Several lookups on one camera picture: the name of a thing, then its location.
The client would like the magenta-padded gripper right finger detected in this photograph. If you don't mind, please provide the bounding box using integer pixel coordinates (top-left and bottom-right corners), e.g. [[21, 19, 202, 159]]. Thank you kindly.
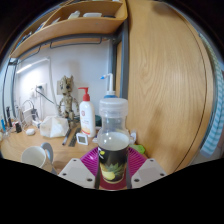
[[125, 146, 167, 190]]

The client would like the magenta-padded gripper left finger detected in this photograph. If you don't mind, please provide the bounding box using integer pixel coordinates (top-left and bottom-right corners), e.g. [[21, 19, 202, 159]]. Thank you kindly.
[[58, 146, 101, 190]]

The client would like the clear bottle with dark label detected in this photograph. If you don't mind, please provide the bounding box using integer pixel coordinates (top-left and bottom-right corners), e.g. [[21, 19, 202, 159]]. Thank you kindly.
[[96, 97, 131, 185]]

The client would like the small green lump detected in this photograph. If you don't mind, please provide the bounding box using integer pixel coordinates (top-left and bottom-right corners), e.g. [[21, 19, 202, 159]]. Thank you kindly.
[[129, 143, 146, 155]]

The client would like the small white digital clock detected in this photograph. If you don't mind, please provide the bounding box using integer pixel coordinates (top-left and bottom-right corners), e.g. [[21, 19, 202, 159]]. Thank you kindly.
[[75, 132, 90, 146]]

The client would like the white mug with blue print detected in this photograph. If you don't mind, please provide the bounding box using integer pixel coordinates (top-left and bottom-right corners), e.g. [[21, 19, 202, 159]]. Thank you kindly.
[[20, 142, 57, 174]]

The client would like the crumpled white bag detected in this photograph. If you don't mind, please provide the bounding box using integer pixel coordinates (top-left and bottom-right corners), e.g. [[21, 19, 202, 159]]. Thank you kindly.
[[39, 115, 70, 138]]

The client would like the white pump bottle red cap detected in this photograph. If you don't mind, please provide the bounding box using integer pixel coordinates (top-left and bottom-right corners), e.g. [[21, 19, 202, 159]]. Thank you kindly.
[[77, 87, 97, 138]]

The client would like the brown tree figure toy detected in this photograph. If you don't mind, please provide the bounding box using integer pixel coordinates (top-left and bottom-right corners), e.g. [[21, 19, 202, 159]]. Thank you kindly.
[[57, 75, 80, 122]]

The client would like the black charger block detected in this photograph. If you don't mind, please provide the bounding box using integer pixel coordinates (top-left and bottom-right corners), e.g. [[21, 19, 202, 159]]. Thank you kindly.
[[14, 122, 23, 134]]

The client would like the clear blue pump bottle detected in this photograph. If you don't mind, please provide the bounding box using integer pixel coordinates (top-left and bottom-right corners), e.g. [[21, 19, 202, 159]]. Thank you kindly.
[[100, 73, 118, 100]]

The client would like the tall black gadget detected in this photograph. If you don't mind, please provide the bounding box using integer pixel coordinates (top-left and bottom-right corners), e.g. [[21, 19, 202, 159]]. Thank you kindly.
[[5, 106, 13, 128]]

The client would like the wooden shelf unit with items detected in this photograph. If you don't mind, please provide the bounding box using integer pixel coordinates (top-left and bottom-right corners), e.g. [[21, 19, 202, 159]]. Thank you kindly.
[[9, 0, 129, 60]]

